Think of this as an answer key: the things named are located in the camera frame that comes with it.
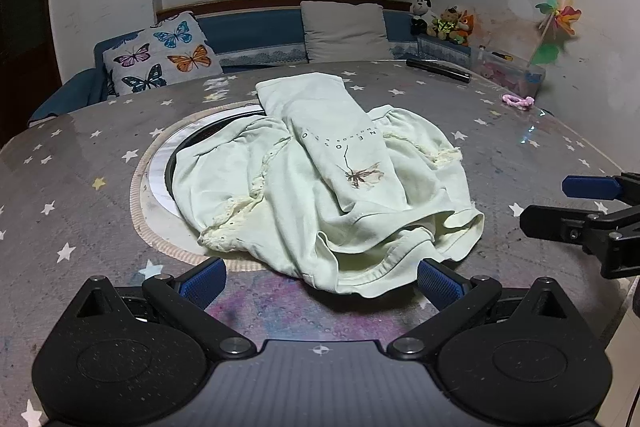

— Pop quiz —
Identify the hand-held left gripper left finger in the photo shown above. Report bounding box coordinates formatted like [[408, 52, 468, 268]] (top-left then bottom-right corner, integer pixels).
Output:
[[60, 257, 256, 360]]

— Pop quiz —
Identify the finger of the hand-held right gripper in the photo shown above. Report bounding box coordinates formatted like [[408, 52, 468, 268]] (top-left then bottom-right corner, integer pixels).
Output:
[[520, 204, 603, 243], [562, 172, 640, 202]]

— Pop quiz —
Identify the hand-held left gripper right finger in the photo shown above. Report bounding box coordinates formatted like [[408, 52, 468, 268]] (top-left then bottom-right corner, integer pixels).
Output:
[[389, 258, 583, 360]]

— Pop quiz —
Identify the pale green shirt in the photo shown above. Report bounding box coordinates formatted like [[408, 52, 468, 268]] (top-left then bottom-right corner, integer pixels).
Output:
[[172, 71, 486, 299]]

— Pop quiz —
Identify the grey star-print tablecloth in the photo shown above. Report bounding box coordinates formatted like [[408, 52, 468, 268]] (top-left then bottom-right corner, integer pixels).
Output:
[[0, 59, 640, 427]]

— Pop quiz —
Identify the round built-in table stove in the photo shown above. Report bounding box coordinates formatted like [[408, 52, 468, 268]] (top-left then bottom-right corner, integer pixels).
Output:
[[147, 104, 266, 212]]

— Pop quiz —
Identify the clear plastic storage box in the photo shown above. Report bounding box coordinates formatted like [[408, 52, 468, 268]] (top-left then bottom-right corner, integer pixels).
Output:
[[470, 47, 547, 100]]

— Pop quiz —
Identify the colourful pinwheel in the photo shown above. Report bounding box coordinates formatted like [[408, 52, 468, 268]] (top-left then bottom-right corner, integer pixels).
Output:
[[525, 0, 582, 68]]

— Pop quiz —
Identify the long black bar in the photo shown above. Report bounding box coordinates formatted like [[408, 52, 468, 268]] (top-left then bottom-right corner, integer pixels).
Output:
[[406, 58, 472, 84]]

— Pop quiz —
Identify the orange fox plush toy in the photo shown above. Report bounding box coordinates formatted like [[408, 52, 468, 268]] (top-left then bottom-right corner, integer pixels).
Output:
[[452, 10, 476, 46]]

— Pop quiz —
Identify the brown bear plush toy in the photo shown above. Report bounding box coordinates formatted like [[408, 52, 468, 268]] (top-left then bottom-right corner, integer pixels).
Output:
[[427, 7, 463, 42]]

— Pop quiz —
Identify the butterfly print pillow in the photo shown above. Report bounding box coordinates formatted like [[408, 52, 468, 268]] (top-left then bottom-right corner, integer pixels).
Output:
[[102, 11, 224, 96]]

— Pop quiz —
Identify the panda plush toy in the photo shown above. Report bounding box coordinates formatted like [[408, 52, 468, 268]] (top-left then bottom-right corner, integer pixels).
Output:
[[410, 0, 435, 36]]

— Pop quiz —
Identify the blue sofa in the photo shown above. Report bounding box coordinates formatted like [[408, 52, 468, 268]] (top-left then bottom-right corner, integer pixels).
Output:
[[27, 0, 473, 125]]

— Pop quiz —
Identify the beige pillow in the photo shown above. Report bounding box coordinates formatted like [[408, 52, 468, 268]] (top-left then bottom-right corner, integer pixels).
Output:
[[300, 1, 392, 64]]

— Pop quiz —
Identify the pink hair tie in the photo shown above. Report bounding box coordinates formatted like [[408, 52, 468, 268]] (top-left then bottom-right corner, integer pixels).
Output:
[[501, 93, 535, 110]]

